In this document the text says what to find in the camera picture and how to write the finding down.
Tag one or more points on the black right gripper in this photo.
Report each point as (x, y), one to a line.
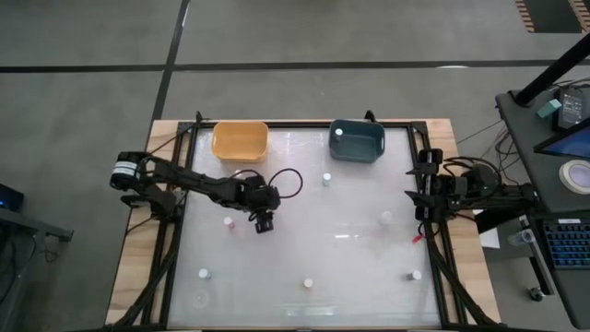
(433, 189)

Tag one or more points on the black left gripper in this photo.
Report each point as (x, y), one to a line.
(260, 196)

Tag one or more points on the white opaque pill bottle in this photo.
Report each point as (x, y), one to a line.
(386, 216)

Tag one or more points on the clear pill bottle white cap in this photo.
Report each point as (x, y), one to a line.
(326, 177)

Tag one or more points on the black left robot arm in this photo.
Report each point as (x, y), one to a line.
(193, 181)

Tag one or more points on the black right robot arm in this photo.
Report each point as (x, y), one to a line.
(507, 196)

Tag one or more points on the wide pink pill bottle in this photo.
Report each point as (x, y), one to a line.
(228, 221)

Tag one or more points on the blue plastic bin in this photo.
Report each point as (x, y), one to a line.
(359, 147)

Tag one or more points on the large amber pill bottle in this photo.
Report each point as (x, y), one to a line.
(308, 282)

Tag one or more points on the grey pill bottle white cap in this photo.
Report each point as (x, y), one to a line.
(204, 274)

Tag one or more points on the yellow plastic bin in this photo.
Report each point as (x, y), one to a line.
(239, 140)

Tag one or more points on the white paper sheet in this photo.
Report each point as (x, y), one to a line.
(489, 237)

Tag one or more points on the clear plastic water bottle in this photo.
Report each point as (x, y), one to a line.
(521, 237)

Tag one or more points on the black side desk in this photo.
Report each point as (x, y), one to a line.
(525, 138)

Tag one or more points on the white tape roll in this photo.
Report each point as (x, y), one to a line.
(563, 175)

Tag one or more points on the small teal box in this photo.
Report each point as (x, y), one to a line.
(549, 109)

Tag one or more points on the laptop with blue screen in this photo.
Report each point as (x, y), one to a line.
(571, 145)

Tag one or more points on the black caster wheel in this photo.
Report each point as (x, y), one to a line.
(536, 294)

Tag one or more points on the black keyboard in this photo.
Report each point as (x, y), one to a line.
(569, 244)

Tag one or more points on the black electronic device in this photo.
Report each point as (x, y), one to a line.
(571, 108)

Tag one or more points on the black slanted pole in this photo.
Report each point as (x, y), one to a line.
(553, 71)

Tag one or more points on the black mat striped edge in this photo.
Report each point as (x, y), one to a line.
(553, 16)

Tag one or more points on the grey metal workbench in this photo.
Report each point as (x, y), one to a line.
(27, 226)

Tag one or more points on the black aluminium table frame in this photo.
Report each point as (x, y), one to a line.
(418, 129)

